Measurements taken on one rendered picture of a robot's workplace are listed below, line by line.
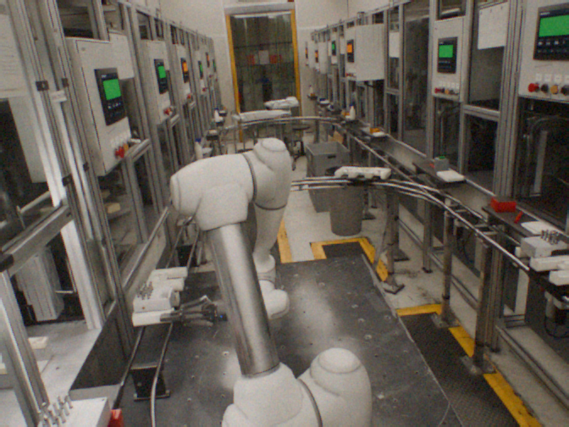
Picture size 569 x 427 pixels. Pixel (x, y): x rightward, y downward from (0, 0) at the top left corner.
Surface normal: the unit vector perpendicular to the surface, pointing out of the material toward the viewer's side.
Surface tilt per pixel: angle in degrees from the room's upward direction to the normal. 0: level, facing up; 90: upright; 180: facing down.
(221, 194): 72
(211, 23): 90
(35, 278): 90
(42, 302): 90
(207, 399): 0
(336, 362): 7
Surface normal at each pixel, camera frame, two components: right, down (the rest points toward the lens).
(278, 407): 0.37, -0.18
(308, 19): 0.07, 0.33
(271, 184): 0.57, 0.50
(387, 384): -0.08, -0.94
